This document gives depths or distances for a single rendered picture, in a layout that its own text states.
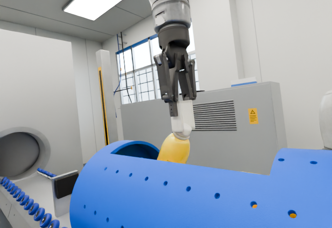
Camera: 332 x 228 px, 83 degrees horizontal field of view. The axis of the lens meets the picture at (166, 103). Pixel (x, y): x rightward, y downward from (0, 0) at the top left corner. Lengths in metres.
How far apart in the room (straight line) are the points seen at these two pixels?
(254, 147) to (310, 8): 2.06
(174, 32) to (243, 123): 1.61
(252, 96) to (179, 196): 1.68
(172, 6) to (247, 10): 3.06
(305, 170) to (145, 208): 0.21
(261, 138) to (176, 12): 1.64
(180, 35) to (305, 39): 2.83
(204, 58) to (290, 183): 3.03
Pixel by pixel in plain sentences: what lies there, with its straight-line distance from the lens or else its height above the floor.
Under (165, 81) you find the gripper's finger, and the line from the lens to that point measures 0.40.
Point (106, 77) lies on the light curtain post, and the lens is 1.19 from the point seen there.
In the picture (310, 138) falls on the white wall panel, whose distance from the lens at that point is 3.18.
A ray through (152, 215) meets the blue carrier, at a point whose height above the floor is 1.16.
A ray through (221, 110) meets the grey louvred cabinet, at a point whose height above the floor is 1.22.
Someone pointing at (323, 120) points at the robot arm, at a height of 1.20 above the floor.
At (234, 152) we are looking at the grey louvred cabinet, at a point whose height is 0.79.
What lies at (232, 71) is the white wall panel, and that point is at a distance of 3.01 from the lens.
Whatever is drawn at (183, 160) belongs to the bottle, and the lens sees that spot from 0.46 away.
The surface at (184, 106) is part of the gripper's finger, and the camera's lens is 0.46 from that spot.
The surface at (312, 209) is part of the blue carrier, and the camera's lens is 0.24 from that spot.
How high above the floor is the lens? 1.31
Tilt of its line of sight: 1 degrees up
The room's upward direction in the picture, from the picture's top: 6 degrees counter-clockwise
